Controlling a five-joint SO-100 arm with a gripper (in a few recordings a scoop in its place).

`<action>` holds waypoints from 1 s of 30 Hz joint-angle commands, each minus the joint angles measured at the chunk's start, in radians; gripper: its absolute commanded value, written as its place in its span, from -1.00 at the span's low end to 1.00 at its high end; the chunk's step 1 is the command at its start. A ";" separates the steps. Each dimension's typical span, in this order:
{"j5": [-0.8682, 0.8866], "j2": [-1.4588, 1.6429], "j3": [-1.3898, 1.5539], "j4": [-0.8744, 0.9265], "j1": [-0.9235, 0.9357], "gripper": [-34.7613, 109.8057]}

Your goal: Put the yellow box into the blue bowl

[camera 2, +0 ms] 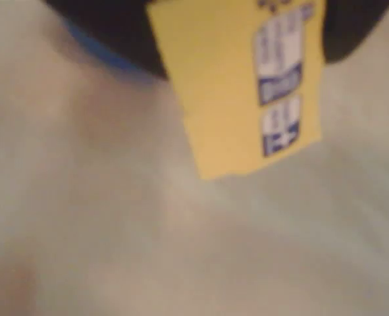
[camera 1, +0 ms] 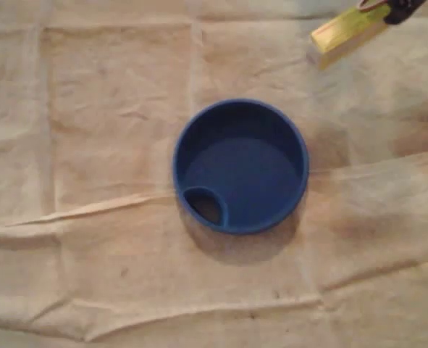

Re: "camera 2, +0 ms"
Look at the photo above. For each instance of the yellow printed cardboard box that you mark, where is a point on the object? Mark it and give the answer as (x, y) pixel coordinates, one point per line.
(214, 98)

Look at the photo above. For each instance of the blue plastic bowl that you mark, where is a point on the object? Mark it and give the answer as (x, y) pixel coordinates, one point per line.
(115, 62)

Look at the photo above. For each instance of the white wrinkled cloth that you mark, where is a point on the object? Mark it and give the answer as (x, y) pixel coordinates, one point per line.
(148, 230)

